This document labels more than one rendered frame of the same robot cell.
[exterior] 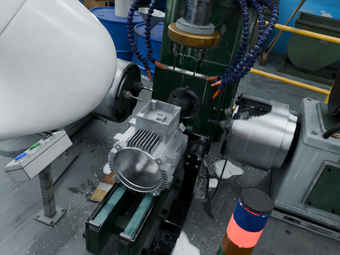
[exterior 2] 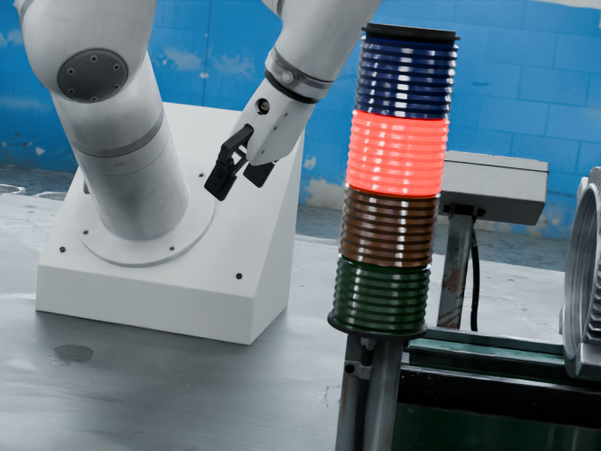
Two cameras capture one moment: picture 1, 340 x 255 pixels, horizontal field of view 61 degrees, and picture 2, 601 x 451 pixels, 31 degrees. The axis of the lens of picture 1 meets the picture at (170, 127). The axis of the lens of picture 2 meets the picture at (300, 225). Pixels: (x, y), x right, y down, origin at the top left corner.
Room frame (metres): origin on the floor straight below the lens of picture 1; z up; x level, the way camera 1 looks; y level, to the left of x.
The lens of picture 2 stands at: (0.21, -0.82, 1.23)
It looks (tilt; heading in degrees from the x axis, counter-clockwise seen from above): 11 degrees down; 81
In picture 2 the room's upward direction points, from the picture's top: 6 degrees clockwise
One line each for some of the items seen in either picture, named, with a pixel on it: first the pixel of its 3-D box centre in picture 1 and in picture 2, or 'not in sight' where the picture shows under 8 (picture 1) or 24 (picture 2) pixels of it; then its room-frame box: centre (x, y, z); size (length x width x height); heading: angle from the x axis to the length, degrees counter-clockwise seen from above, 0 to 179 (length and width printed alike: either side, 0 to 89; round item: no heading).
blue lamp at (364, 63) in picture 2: (252, 211); (405, 77); (0.37, -0.17, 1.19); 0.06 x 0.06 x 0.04
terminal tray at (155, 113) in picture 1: (158, 121); not in sight; (0.75, 0.04, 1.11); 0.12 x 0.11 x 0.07; 165
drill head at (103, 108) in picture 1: (97, 84); not in sight; (1.06, 0.32, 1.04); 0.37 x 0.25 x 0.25; 75
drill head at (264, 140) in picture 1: (263, 134); not in sight; (0.88, -0.34, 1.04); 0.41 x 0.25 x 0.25; 75
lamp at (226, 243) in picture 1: (239, 241); (388, 221); (0.37, -0.17, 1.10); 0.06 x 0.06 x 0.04
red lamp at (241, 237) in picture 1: (245, 226); (397, 150); (0.37, -0.17, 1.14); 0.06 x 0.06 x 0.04
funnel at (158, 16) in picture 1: (151, 26); not in sight; (2.53, 0.30, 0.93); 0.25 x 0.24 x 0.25; 159
